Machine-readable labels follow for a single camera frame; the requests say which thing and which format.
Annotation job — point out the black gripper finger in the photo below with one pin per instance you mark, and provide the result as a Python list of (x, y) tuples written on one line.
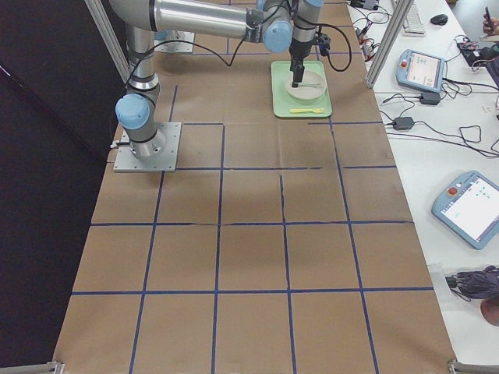
[(297, 78)]

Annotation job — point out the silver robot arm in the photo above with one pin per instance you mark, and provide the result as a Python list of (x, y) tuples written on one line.
[(279, 25)]

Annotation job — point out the black power adapter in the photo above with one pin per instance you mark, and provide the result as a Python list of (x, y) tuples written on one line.
[(430, 98), (403, 123)]

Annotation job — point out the white round plate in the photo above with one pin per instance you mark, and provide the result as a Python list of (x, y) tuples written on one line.
[(312, 86)]

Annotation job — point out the near teach pendant tablet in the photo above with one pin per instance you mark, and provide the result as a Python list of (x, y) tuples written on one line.
[(469, 207)]

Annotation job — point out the aluminium frame post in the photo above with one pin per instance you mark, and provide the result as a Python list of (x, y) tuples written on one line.
[(395, 24)]

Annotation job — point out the far teach pendant tablet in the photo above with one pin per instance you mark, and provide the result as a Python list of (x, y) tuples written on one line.
[(420, 71)]

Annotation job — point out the brown paper table cover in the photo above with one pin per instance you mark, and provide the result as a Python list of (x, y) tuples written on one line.
[(278, 245)]

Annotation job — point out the light green plastic tray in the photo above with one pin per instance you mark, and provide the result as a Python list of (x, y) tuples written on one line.
[(283, 101)]

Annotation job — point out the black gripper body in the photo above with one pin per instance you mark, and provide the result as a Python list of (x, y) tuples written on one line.
[(300, 51)]

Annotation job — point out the yellow plastic fork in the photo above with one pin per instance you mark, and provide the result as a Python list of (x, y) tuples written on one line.
[(306, 110)]

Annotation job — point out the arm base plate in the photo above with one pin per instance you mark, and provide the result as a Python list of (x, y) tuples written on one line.
[(174, 42), (158, 154)]

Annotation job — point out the teach pendant tablet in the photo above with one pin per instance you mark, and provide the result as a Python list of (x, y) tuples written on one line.
[(420, 71), (469, 207)]

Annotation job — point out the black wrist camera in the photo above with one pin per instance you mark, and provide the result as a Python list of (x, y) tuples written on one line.
[(324, 44)]

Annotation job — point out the black curtain panel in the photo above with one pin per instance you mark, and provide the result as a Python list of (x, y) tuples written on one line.
[(59, 86)]

